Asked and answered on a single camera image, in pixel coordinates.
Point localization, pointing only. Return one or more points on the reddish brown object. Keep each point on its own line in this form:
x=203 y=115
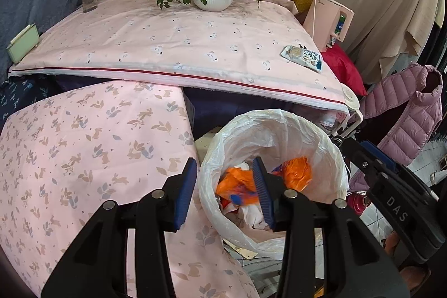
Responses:
x=415 y=278

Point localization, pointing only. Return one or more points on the bin with white liner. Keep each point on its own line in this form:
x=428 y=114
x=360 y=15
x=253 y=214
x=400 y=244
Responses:
x=272 y=130

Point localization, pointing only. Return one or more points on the dark purple cloth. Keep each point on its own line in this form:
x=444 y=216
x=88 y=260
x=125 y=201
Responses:
x=223 y=109

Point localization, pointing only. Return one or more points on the beige curtain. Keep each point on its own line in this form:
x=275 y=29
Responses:
x=384 y=4

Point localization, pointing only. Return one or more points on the dark blue floral cloth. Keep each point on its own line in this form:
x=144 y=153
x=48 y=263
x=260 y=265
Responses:
x=21 y=92

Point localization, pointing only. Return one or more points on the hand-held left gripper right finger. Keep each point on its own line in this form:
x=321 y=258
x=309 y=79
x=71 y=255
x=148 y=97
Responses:
x=262 y=193

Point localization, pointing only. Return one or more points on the white crumpled tissue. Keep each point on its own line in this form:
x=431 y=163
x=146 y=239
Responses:
x=249 y=216

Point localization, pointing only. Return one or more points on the pink puffer jacket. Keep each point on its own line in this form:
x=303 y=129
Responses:
x=412 y=109

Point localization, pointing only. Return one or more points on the pink printed tablecloth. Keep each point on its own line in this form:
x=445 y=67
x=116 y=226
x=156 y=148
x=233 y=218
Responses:
x=139 y=39

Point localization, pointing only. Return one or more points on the glass pitcher with white lid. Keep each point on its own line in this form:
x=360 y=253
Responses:
x=350 y=96

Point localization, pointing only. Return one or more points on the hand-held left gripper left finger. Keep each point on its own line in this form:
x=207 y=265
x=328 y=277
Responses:
x=185 y=193

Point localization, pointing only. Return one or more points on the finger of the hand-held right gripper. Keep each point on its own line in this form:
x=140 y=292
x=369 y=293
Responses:
x=361 y=162
x=379 y=153

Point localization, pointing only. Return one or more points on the light green box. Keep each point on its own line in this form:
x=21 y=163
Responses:
x=22 y=45

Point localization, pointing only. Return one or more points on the red cushion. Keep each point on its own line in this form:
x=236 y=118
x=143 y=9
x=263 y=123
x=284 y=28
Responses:
x=344 y=67

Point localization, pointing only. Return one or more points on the dark hanging clothes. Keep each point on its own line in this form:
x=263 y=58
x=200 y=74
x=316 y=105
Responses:
x=438 y=39

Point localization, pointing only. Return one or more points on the red thermos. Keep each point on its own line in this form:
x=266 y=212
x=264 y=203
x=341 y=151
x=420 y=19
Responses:
x=356 y=205

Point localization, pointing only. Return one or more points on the pink rabbit print cloth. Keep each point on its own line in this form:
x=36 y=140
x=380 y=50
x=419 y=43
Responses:
x=87 y=162

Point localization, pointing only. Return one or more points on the orange plastic bag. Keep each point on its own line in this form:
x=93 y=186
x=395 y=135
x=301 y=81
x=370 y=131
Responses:
x=237 y=184

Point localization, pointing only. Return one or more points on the blue and white snack packet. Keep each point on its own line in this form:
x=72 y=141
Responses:
x=300 y=55

